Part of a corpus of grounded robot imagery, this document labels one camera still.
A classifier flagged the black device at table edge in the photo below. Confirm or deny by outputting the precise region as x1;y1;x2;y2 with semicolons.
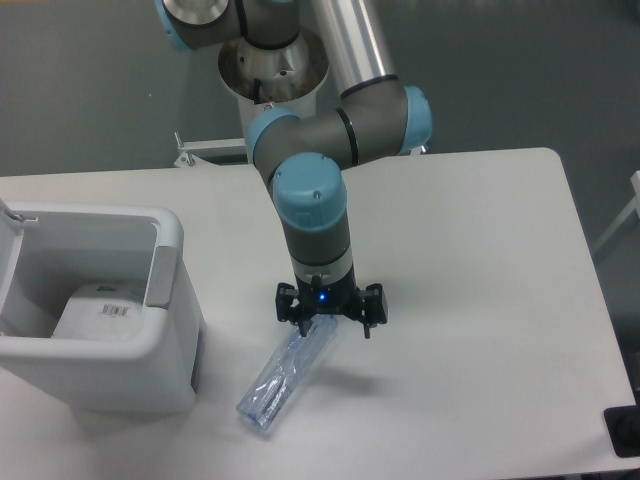
604;405;639;458

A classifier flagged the crushed clear plastic bottle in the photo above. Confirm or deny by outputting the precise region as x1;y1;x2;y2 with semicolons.
236;315;338;432

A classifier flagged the white pedestal base frame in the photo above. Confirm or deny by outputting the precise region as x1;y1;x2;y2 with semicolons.
172;130;431;169

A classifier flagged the white open trash can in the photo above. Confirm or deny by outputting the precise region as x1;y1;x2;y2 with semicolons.
1;201;206;414

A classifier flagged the white frame at right edge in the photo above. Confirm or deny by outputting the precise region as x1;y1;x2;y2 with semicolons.
591;171;639;262

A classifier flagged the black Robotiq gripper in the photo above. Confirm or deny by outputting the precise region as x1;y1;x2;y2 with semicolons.
275;265;386;339

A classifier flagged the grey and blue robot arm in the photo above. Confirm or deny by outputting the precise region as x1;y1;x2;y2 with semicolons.
156;1;433;333

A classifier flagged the white plastic packaging bag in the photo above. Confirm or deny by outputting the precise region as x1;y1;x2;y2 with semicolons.
52;282;145;341

